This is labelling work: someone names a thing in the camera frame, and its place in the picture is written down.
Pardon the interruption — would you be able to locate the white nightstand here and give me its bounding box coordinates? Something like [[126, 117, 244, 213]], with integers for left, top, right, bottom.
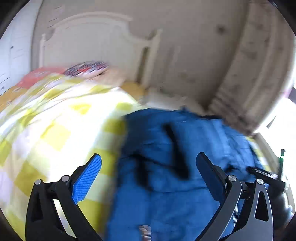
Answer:
[[141, 88, 206, 115]]

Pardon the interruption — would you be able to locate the white bed headboard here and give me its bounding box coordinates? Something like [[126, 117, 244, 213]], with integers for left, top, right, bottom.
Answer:
[[39, 11, 162, 88]]

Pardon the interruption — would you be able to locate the yellow bed sheet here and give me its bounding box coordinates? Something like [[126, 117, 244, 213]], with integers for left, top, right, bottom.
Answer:
[[1, 67, 146, 110]]

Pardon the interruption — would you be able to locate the yellow white checkered quilt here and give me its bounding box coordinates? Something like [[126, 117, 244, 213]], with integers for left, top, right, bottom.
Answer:
[[1, 74, 142, 238]]

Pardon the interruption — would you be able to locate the white wardrobe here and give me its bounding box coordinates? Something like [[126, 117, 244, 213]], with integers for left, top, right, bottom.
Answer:
[[1, 0, 43, 94]]

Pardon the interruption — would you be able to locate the blue puffer jacket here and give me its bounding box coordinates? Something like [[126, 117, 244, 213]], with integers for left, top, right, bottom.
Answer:
[[106, 108, 261, 240]]

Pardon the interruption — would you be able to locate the blue red patterned pillow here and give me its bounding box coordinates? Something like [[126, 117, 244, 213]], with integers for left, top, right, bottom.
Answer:
[[64, 61, 109, 78]]

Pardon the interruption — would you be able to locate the beige curtain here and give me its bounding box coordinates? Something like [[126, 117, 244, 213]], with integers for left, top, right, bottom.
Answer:
[[208, 0, 296, 135]]

